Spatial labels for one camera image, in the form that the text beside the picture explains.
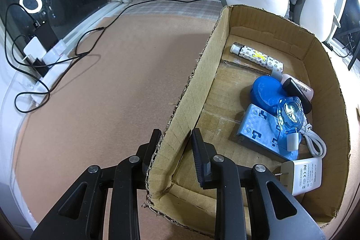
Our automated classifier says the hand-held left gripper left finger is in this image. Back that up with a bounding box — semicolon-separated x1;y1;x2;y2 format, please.
30;129;162;240

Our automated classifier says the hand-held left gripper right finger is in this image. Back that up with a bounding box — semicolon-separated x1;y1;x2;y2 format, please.
191;128;327;240

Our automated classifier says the cardboard box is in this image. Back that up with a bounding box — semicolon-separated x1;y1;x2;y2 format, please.
143;4;351;229

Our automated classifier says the blue patterned case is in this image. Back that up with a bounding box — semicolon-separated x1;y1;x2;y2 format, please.
236;103;303;161

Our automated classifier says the blue round lid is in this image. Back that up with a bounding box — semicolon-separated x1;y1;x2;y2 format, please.
250;75;290;108

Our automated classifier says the blue transparent mini fan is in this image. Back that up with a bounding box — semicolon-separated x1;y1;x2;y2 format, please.
277;96;304;150

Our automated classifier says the white power adapter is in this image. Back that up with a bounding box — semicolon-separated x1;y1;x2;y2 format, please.
274;157;323;197

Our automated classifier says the white patterned print tube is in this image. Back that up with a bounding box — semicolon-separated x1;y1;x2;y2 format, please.
230;43;284;79

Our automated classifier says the black cylinder tube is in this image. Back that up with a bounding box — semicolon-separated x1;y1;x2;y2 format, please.
282;79;313;114

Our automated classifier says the white usb cable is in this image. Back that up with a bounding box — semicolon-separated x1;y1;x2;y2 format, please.
298;123;327;157

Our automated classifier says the white power strip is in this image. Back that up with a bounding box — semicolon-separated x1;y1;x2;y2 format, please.
32;39;69;105

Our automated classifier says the black plug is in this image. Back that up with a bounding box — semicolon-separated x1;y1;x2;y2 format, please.
34;58;54;78

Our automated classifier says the black upright device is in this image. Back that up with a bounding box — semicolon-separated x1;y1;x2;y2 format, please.
34;21;59;49

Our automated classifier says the small penguin plush toy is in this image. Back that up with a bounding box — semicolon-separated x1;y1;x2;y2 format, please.
294;0;341;42

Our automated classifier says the looped black cable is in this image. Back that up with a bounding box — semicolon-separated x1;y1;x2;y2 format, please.
4;2;102;114

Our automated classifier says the long black power cable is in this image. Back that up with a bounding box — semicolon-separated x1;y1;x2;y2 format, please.
74;0;223;61

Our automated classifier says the white wall charger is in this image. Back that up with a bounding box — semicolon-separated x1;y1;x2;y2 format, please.
23;37;47;61

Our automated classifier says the black ring light cable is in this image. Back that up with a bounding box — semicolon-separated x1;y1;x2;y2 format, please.
323;29;355;58

